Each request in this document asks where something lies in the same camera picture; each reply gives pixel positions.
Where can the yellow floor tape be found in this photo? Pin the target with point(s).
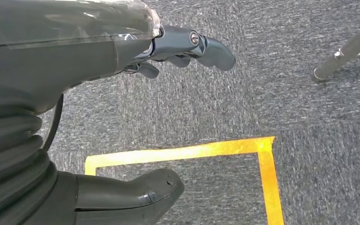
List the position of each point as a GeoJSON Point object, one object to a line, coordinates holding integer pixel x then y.
{"type": "Point", "coordinates": [198, 150]}

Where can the stainless steel side table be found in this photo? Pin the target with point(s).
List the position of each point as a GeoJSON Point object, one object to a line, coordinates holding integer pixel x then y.
{"type": "Point", "coordinates": [347, 51]}

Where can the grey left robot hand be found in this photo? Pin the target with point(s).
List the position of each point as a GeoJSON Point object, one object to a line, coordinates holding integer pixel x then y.
{"type": "Point", "coordinates": [59, 62]}

